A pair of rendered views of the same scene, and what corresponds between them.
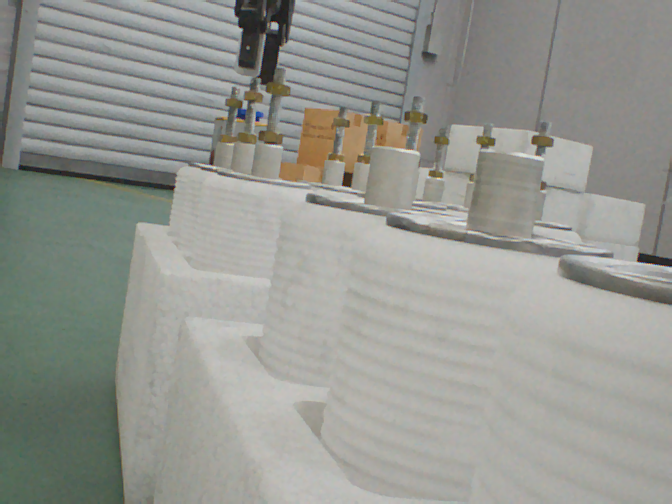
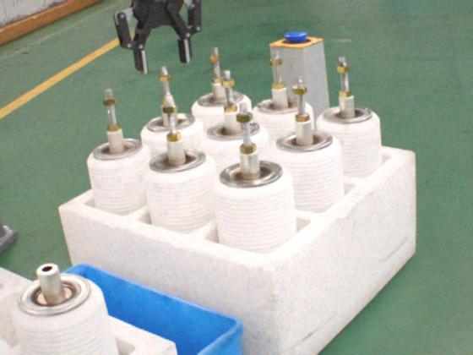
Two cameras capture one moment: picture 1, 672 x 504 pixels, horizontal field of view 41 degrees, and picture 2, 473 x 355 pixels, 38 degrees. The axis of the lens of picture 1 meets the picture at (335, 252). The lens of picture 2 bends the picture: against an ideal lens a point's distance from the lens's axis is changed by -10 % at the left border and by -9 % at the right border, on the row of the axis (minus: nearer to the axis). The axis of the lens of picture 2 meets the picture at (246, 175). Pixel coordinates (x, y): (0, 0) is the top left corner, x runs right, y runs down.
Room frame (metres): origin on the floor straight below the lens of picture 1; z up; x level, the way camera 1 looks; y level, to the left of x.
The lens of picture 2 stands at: (0.31, -0.83, 0.59)
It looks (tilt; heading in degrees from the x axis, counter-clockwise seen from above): 22 degrees down; 55
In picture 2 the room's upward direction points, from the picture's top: 7 degrees counter-clockwise
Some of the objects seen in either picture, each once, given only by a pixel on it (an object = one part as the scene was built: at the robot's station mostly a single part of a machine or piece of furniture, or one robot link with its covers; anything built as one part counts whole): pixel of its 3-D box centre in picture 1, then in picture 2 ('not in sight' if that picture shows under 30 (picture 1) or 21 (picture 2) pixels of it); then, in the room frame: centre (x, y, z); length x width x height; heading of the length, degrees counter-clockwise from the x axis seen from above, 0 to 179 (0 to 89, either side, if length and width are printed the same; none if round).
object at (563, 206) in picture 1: (509, 204); not in sight; (3.55, -0.64, 0.27); 0.39 x 0.39 x 0.18; 40
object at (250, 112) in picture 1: (250, 119); (166, 90); (0.83, 0.10, 0.30); 0.01 x 0.01 x 0.08; 73
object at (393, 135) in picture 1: (384, 150); not in sight; (4.95, -0.18, 0.45); 0.30 x 0.24 x 0.30; 36
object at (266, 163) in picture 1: (266, 165); (116, 141); (0.72, 0.07, 0.26); 0.02 x 0.02 x 0.03
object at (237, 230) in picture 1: (246, 292); (127, 208); (0.72, 0.07, 0.16); 0.10 x 0.10 x 0.18
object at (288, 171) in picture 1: (303, 194); not in sight; (4.62, 0.21, 0.15); 0.30 x 0.24 x 0.30; 37
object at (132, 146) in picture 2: (263, 181); (116, 150); (0.72, 0.07, 0.25); 0.08 x 0.08 x 0.01
